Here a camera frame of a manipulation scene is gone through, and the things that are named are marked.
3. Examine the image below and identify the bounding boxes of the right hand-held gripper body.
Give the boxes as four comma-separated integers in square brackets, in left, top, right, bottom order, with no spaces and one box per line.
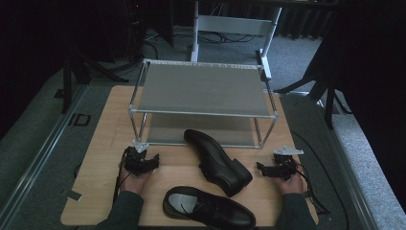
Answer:
[269,145,305,181]

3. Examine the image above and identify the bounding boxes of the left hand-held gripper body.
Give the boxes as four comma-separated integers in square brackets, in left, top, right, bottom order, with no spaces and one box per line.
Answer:
[123,141,151,177]

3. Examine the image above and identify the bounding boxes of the black leather shoe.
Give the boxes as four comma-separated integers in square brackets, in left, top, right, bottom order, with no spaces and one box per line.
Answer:
[183,128,254,198]
[162,186,257,230]

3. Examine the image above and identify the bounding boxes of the metal frame shoe rack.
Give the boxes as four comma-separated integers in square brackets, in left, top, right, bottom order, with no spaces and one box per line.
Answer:
[128,57,280,150]

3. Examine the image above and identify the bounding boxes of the person's right hand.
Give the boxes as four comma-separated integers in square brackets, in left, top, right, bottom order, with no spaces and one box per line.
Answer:
[275,172,305,196]

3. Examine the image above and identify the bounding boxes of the person's left hand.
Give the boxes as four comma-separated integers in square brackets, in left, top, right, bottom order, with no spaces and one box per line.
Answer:
[118,162,154,196]

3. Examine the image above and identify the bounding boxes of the grey tape strip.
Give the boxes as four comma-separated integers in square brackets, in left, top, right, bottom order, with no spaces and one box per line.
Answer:
[64,189,83,202]

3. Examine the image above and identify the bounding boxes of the black tripod stand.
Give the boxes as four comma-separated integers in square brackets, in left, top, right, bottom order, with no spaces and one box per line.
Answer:
[273,41,352,130]
[59,44,129,115]

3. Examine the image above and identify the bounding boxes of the black computer tower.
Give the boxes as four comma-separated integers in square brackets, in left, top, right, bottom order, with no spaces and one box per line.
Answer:
[123,0,151,61]

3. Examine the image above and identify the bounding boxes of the left hand-held gripper cable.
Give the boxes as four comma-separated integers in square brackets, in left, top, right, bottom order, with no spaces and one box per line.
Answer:
[112,152,129,205]

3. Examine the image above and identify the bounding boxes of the hand-held gripper cable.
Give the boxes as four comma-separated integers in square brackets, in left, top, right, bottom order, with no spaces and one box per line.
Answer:
[112,152,129,205]
[295,162,331,216]

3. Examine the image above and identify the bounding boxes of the right hand-held gripper cable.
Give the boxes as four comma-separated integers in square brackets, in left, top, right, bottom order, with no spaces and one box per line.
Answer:
[295,162,331,216]

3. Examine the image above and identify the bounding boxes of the long black floor cable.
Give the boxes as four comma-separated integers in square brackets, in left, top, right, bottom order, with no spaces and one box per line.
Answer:
[289,129,350,230]

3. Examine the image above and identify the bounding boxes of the metal floor rail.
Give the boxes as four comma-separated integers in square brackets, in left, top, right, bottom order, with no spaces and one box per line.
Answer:
[0,83,88,226]
[317,98,381,230]

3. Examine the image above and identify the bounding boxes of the black rectangular floor bracket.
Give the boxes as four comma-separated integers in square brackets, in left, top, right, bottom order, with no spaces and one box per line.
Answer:
[67,112,92,127]

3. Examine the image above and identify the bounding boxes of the black floor cables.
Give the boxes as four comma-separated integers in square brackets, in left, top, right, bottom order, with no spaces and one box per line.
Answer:
[197,30,257,45]

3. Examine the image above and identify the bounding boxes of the white metal stand frame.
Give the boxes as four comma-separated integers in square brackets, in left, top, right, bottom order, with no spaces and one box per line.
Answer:
[190,0,283,81]

